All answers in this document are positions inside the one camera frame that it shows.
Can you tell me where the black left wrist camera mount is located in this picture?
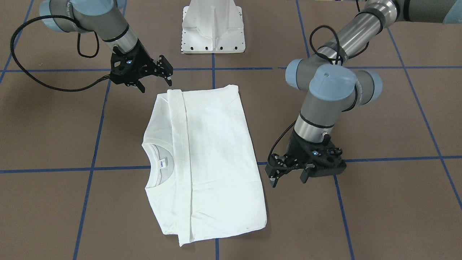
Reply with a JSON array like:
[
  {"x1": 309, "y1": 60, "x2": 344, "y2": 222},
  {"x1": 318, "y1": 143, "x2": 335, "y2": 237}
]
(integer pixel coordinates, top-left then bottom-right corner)
[{"x1": 300, "y1": 134, "x2": 347, "y2": 184}]

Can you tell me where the white long-sleeve printed t-shirt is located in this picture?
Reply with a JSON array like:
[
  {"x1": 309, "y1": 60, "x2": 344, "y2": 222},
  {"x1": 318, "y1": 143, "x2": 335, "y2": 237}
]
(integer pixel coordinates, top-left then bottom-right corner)
[{"x1": 142, "y1": 84, "x2": 267, "y2": 246}]

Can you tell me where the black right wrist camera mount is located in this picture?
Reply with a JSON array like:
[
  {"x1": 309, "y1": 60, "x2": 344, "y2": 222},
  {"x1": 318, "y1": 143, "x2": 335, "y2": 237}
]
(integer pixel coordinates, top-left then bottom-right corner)
[{"x1": 109, "y1": 52, "x2": 152, "y2": 93}]

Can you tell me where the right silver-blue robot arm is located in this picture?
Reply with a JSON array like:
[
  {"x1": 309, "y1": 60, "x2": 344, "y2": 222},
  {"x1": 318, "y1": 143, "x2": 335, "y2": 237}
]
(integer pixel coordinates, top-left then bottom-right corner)
[{"x1": 39, "y1": 0, "x2": 173, "y2": 92}]

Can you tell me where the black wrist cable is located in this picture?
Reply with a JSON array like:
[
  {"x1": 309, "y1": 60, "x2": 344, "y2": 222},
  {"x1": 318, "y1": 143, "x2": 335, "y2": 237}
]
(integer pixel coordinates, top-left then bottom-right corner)
[
  {"x1": 10, "y1": 15, "x2": 112, "y2": 92},
  {"x1": 269, "y1": 25, "x2": 370, "y2": 159}
]

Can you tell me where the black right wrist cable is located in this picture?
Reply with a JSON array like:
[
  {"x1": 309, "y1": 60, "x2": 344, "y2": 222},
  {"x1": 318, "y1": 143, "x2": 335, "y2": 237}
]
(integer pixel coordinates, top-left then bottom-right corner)
[{"x1": 10, "y1": 15, "x2": 112, "y2": 92}]

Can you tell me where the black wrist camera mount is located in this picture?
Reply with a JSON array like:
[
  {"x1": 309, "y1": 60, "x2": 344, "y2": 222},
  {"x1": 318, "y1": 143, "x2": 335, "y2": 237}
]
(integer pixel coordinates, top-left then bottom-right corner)
[
  {"x1": 300, "y1": 134, "x2": 347, "y2": 184},
  {"x1": 109, "y1": 52, "x2": 152, "y2": 93}
]

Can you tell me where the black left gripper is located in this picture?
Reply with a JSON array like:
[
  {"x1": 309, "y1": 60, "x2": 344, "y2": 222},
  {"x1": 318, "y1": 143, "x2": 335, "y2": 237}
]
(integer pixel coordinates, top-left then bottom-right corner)
[{"x1": 265, "y1": 130, "x2": 318, "y2": 188}]

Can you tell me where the white central pedestal column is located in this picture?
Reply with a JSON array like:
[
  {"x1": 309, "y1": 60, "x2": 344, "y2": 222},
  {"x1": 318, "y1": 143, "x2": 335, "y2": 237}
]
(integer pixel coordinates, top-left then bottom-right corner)
[{"x1": 180, "y1": 0, "x2": 246, "y2": 54}]

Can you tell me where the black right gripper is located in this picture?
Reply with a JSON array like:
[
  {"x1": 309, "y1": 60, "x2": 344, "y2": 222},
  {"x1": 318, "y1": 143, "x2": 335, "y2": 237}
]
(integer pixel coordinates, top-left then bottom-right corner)
[{"x1": 123, "y1": 40, "x2": 174, "y2": 93}]

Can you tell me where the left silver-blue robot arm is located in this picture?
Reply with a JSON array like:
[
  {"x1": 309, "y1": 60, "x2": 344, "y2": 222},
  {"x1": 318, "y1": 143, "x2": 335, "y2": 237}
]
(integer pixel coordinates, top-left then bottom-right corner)
[{"x1": 265, "y1": 0, "x2": 461, "y2": 187}]

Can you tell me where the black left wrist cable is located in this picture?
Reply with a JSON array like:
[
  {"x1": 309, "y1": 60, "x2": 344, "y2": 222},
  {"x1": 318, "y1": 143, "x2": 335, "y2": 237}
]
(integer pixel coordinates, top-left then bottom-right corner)
[{"x1": 269, "y1": 25, "x2": 370, "y2": 159}]

